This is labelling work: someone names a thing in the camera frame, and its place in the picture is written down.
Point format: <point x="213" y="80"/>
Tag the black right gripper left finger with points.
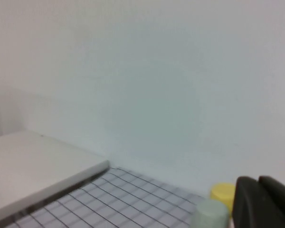
<point x="247" y="206"/>

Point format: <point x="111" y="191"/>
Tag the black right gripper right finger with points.
<point x="283" y="204"/>

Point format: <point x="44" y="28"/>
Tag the yellow plastic cup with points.
<point x="222" y="193"/>

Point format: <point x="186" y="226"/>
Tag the pale green plastic cup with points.
<point x="211" y="213"/>

